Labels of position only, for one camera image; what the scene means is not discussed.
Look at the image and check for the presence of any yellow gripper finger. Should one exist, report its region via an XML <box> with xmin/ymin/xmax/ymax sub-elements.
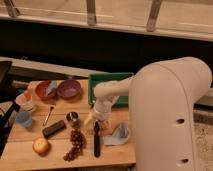
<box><xmin>84</xmin><ymin>113</ymin><xmax>94</xmax><ymax>126</ymax></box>
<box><xmin>101</xmin><ymin>120</ymin><xmax>111</xmax><ymax>130</ymax></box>

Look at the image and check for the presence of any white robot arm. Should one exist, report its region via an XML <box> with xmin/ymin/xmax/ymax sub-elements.
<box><xmin>92</xmin><ymin>57</ymin><xmax>212</xmax><ymax>171</ymax></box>

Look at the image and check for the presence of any small metal cup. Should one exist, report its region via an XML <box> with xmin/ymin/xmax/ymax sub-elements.
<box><xmin>66</xmin><ymin>112</ymin><xmax>79</xmax><ymax>127</ymax></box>

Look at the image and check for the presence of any bunch of dark grapes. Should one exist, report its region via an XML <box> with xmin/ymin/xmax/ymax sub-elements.
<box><xmin>63</xmin><ymin>129</ymin><xmax>86</xmax><ymax>161</ymax></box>

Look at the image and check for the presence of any black rectangular block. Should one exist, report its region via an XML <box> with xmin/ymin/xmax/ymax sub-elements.
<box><xmin>42</xmin><ymin>120</ymin><xmax>66</xmax><ymax>138</ymax></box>

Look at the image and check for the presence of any small metal spoon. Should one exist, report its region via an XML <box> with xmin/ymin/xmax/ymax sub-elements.
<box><xmin>42</xmin><ymin>106</ymin><xmax>55</xmax><ymax>126</ymax></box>

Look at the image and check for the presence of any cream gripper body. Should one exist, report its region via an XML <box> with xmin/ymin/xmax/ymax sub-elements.
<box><xmin>92</xmin><ymin>101</ymin><xmax>112</xmax><ymax>121</ymax></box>

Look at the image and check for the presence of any purple bowl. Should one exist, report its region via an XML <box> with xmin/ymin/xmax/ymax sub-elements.
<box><xmin>57</xmin><ymin>79</ymin><xmax>81</xmax><ymax>99</ymax></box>

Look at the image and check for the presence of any black device at left edge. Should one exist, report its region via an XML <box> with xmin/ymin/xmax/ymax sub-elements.
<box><xmin>0</xmin><ymin>61</ymin><xmax>19</xmax><ymax>156</ymax></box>

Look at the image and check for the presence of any orange bowl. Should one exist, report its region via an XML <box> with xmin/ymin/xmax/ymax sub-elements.
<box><xmin>35</xmin><ymin>80</ymin><xmax>56</xmax><ymax>101</ymax></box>

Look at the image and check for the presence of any blue item in orange bowl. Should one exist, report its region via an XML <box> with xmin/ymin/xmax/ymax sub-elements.
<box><xmin>46</xmin><ymin>80</ymin><xmax>57</xmax><ymax>95</ymax></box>

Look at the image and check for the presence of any white cup with carrot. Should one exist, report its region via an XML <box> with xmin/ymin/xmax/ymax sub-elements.
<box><xmin>15</xmin><ymin>91</ymin><xmax>35</xmax><ymax>111</ymax></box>

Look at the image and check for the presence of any green plastic tray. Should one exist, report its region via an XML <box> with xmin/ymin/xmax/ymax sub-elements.
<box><xmin>88</xmin><ymin>72</ymin><xmax>133</xmax><ymax>108</ymax></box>

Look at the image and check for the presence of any red yellow apple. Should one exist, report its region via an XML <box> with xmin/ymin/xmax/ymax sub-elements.
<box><xmin>32</xmin><ymin>138</ymin><xmax>50</xmax><ymax>155</ymax></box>

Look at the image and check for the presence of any blue plastic cup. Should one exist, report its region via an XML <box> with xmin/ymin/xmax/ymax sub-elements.
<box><xmin>15</xmin><ymin>111</ymin><xmax>32</xmax><ymax>128</ymax></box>

